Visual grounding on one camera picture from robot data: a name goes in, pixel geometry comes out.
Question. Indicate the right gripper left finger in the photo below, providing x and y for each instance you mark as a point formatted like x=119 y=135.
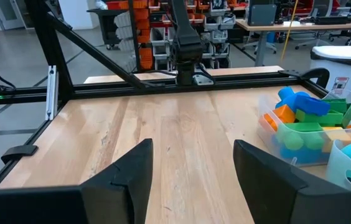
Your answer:
x=69 y=205

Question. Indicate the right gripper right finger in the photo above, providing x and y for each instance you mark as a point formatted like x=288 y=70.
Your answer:
x=287 y=202

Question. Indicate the red-orange studded toy brick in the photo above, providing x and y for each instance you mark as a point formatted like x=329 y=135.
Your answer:
x=269 y=121

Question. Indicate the yellow toy block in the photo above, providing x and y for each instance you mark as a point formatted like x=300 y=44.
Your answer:
x=338 y=137

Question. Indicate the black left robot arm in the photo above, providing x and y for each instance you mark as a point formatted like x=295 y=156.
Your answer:
x=186 y=43

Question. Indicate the clear plastic bin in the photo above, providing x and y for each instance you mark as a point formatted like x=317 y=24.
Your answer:
x=334 y=168
x=269 y=146

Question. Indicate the black table edge clamp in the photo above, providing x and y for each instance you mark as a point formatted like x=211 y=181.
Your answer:
x=18 y=152

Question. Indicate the wooden background desk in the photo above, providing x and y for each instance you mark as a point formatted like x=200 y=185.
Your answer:
x=287 y=27

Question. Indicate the grey equipment case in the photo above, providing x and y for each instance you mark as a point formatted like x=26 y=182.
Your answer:
x=262 y=14

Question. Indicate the silver aluminium bracket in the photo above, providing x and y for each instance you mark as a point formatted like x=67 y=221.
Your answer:
x=51 y=93

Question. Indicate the white frame bracket plate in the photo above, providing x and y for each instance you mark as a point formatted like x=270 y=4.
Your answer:
x=203 y=79

